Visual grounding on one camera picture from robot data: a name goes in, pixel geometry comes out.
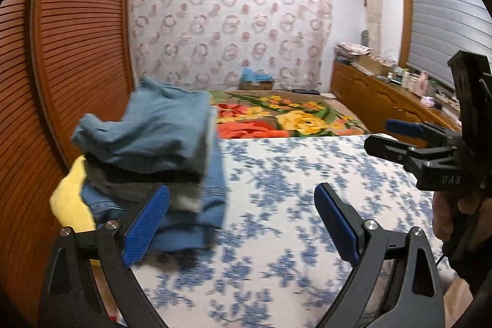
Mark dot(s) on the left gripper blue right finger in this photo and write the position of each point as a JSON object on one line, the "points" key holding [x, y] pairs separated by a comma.
{"points": [[342, 222]]}

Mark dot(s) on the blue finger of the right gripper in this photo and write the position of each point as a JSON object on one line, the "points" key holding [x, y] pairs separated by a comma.
{"points": [[391, 150], [405, 128]]}

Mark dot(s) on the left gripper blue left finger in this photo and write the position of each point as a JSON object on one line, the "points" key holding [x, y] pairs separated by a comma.
{"points": [[141, 222]]}

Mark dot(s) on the teal blue shorts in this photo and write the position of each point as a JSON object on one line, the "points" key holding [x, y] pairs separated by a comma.
{"points": [[163, 128]]}

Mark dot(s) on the person's right hand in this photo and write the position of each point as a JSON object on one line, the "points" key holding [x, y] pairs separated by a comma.
{"points": [[447, 204]]}

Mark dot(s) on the brown wooden side cabinet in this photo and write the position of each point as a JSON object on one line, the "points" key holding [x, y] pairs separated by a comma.
{"points": [[375, 101]]}

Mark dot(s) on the small pink box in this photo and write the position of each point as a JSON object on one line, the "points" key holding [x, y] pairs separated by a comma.
{"points": [[427, 102]]}

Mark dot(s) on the pink bottle on cabinet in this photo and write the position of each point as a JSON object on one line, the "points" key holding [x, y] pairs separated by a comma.
{"points": [[421, 85]]}

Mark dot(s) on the blue folded denim jeans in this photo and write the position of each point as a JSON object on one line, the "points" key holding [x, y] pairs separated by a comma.
{"points": [[177, 230]]}

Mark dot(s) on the open cardboard box on cabinet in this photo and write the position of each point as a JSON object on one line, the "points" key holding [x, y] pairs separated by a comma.
{"points": [[375, 64]]}

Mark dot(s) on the blue floral white bedsheet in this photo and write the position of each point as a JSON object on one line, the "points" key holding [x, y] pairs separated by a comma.
{"points": [[273, 263]]}

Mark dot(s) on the yellow pillow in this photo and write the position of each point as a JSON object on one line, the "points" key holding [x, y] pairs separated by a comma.
{"points": [[66, 201]]}

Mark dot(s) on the stack of folded papers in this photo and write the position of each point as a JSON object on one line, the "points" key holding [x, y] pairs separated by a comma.
{"points": [[348, 52]]}

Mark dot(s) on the grey window roller blind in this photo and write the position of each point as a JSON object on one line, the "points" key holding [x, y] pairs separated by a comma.
{"points": [[441, 28]]}

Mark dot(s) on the cardboard box with blue cloth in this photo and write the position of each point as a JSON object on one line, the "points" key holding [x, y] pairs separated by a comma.
{"points": [[251, 80]]}

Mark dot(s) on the colourful flower blanket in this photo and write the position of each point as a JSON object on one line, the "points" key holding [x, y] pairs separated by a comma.
{"points": [[269, 114]]}

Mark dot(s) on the pink circle patterned curtain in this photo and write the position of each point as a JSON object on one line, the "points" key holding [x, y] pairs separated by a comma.
{"points": [[208, 44]]}

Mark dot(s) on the brown louvered wooden wardrobe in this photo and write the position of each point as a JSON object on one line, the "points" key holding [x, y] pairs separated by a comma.
{"points": [[60, 59]]}

